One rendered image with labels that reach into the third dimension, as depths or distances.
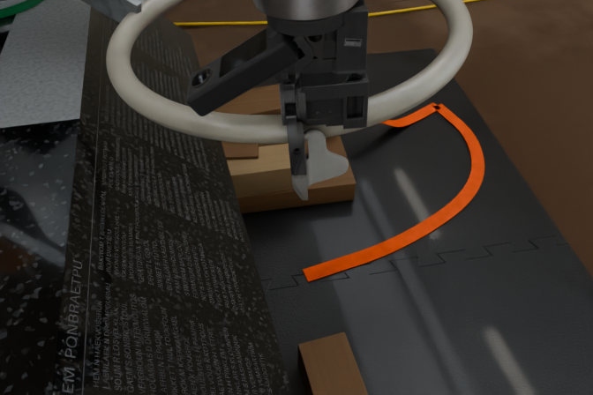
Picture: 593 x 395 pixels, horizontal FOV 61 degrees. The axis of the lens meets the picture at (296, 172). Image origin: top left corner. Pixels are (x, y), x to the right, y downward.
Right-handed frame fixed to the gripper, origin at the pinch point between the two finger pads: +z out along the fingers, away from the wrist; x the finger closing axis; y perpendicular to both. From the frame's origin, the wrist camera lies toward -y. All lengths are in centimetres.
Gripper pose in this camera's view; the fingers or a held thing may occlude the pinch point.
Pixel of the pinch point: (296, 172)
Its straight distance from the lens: 56.5
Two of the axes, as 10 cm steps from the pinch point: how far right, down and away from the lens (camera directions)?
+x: -0.5, -6.9, 7.2
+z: 0.6, 7.2, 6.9
